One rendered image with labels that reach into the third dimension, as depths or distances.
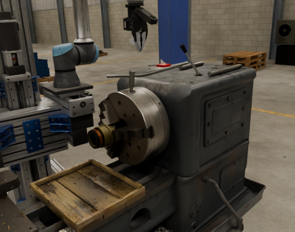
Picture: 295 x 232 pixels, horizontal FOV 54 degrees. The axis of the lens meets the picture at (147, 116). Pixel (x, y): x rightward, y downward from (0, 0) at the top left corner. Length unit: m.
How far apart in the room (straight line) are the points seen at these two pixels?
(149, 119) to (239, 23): 11.12
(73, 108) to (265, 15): 10.49
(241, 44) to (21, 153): 10.96
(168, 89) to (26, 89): 0.87
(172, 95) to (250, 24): 10.80
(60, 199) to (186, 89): 0.63
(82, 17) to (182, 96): 0.84
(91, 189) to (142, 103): 0.39
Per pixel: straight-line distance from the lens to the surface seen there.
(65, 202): 1.15
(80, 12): 1.75
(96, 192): 1.18
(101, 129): 1.13
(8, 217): 1.00
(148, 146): 1.12
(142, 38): 1.39
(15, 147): 1.69
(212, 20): 12.74
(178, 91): 1.17
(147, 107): 1.12
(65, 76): 1.70
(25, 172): 1.89
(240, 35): 12.10
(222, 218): 1.61
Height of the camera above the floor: 1.51
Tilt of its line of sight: 18 degrees down
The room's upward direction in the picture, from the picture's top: 2 degrees counter-clockwise
